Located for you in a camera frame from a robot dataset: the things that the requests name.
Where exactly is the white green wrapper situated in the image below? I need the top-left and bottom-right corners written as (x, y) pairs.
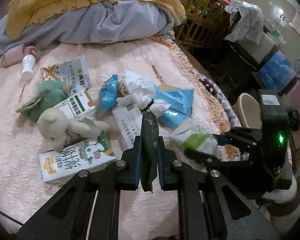
top-left (170, 118), bottom-right (223, 159)

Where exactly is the dark green wrapper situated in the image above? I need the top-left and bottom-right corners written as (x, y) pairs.
top-left (140, 109), bottom-right (159, 192)

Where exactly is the green white medicine box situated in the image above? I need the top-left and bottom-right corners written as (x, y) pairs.
top-left (54, 90), bottom-right (96, 119)

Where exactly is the white orange snack bag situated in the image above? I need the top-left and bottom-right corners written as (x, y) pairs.
top-left (41, 55), bottom-right (91, 95)

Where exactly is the beige trash bin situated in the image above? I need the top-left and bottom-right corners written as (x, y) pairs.
top-left (232, 93), bottom-right (262, 129)

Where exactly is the white milk carton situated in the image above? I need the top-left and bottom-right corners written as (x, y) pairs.
top-left (39, 132), bottom-right (116, 183)

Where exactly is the light blue plastic package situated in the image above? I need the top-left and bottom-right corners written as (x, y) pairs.
top-left (155, 86), bottom-right (194, 129)

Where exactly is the blue storage box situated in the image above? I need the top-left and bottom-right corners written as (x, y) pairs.
top-left (257, 51), bottom-right (297, 93)

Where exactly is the beige plush bear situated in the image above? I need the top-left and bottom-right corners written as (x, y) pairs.
top-left (37, 108), bottom-right (111, 152)

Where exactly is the white paper leaflet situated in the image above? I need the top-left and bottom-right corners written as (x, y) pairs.
top-left (112, 103), bottom-right (142, 148)

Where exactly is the pink quilted bed cover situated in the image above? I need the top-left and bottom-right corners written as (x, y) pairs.
top-left (0, 36), bottom-right (239, 223)

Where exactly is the white crumpled plastic bag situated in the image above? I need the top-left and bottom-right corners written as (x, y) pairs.
top-left (117, 70), bottom-right (171, 118)

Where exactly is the blue snack wrapper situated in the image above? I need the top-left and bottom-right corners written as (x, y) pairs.
top-left (97, 74), bottom-right (119, 116)

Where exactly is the white plastic bag on chair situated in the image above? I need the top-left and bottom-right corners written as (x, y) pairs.
top-left (224, 0), bottom-right (264, 45)

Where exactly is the green plush toy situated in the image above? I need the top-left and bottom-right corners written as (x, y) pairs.
top-left (15, 80), bottom-right (72, 122)

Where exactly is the wooden crib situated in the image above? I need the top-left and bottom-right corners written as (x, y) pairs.
top-left (174, 0), bottom-right (230, 47)

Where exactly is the white bottle pink cap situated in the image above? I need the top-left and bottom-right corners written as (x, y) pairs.
top-left (21, 46), bottom-right (37, 81)

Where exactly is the pink small pouch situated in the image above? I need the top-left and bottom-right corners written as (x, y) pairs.
top-left (0, 44), bottom-right (25, 67)

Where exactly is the grey folded blanket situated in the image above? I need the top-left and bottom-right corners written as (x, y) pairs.
top-left (0, 0), bottom-right (175, 57)

